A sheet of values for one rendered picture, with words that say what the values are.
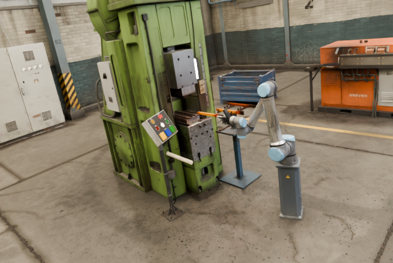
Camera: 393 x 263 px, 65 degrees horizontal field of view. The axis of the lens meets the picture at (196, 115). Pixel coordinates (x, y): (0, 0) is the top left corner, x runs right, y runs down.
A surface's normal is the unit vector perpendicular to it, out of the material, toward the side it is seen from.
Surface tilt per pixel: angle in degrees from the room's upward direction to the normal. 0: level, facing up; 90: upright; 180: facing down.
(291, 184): 90
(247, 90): 90
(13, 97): 90
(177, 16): 90
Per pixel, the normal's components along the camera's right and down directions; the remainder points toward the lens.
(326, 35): -0.68, 0.31
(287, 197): -0.39, 0.32
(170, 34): 0.65, 0.14
